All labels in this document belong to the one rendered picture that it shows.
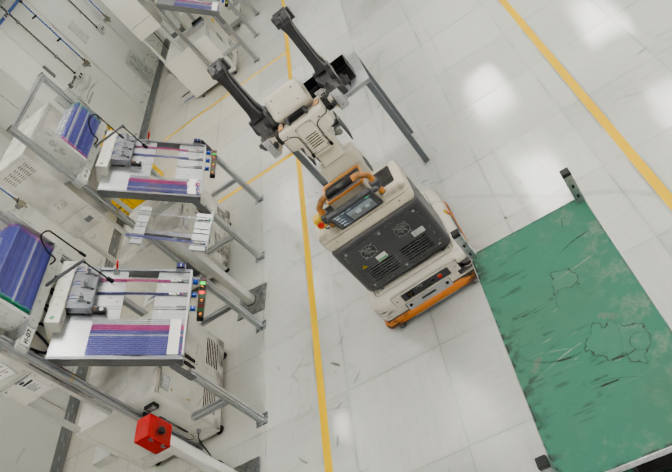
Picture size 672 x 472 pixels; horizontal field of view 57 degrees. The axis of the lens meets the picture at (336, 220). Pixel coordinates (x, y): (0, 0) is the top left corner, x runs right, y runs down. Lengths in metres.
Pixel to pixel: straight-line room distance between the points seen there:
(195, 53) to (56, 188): 3.62
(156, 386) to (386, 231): 1.61
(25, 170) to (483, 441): 3.37
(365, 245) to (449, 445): 1.05
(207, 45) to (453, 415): 5.77
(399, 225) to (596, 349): 1.50
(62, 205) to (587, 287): 3.70
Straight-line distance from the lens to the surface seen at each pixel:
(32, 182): 4.76
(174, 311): 3.81
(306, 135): 3.21
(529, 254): 2.25
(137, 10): 7.84
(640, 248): 3.34
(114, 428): 4.15
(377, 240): 3.24
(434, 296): 3.50
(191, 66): 8.03
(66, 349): 3.71
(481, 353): 3.32
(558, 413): 1.93
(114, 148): 5.01
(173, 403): 3.90
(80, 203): 4.78
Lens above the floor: 2.62
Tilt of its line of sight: 35 degrees down
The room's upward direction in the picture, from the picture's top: 44 degrees counter-clockwise
